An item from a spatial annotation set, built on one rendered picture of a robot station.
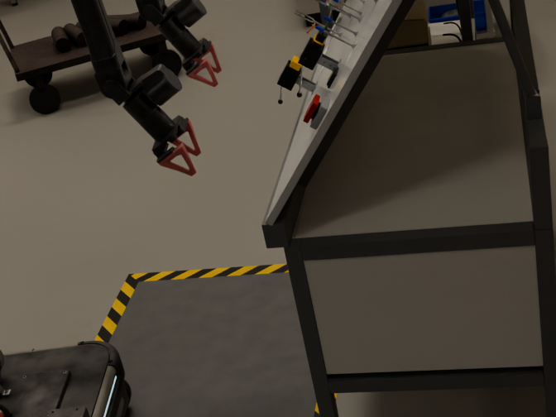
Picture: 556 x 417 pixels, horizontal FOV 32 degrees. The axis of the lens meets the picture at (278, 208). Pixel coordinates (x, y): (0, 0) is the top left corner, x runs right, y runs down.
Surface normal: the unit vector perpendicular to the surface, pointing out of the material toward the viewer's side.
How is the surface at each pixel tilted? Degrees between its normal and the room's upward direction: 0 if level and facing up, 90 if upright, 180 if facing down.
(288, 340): 0
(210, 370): 0
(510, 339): 90
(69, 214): 0
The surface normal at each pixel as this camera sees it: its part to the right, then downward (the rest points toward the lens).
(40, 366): -0.18, -0.86
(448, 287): -0.16, 0.51
